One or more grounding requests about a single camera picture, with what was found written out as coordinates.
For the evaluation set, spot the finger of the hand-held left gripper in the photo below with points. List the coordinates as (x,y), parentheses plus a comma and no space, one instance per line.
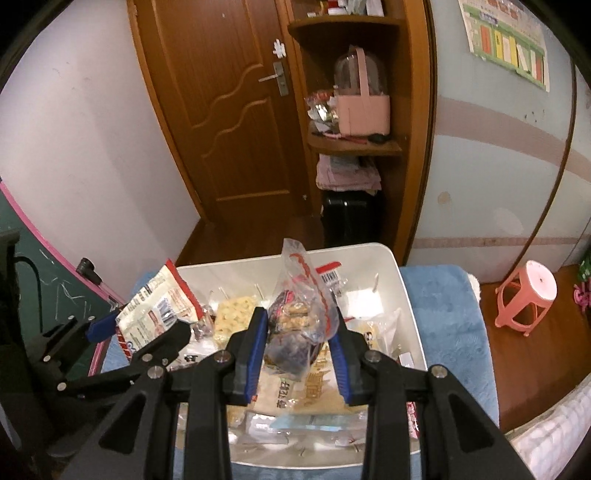
(104,327)
(171,344)

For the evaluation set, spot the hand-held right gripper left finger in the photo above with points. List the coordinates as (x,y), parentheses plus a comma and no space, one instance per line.
(251,360)

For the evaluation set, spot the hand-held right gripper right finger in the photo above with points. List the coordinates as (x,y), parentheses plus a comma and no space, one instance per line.
(344,369)

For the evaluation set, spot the white packet red edges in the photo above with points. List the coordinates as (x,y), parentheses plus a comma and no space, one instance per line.
(157,309)

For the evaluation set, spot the round cookies clear packet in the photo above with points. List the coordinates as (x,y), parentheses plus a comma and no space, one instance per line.
(300,392)

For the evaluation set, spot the sandwich cake clear packet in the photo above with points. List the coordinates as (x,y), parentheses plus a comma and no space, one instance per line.
(383,337)

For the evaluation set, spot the clear nut date packet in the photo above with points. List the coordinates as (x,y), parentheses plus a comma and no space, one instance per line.
(295,323)

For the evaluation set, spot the white red print packet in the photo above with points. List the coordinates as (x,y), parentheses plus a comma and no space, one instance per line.
(412,420)

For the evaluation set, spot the white plastic storage bin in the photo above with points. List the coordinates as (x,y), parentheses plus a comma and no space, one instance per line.
(374,258)

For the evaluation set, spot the black easel knob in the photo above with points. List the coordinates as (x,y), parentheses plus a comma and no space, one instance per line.
(87,268)

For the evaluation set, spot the black suitcase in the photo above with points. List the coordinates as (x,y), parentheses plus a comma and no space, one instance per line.
(351,217)

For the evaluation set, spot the folded pink clothes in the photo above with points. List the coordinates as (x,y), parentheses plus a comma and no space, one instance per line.
(346,175)

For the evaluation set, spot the pink plastic stool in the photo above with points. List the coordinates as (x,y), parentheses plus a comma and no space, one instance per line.
(526,295)

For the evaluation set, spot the plaid pillow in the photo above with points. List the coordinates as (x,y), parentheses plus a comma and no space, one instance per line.
(554,429)

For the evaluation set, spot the brown wooden door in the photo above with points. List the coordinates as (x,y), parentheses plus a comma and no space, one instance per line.
(221,115)

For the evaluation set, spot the wooden corner shelf unit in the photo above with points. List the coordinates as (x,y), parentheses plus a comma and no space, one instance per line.
(411,138)

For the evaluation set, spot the floral sliding door wardrobe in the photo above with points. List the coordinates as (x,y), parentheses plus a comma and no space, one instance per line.
(485,161)

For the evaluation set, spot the pink basket clear dome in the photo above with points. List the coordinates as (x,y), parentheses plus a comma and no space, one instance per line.
(364,110)

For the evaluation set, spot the pile of snack wrappers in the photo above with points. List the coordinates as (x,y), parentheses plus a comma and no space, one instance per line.
(321,108)

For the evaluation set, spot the white door hook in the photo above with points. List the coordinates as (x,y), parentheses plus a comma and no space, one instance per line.
(278,48)

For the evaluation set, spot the pile of small shelf items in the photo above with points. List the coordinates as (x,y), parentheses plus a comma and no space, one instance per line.
(351,5)

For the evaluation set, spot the green chalkboard pink frame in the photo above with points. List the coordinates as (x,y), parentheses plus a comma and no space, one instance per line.
(41,277)

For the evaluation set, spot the wall poster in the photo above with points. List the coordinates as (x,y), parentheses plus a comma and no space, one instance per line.
(508,37)

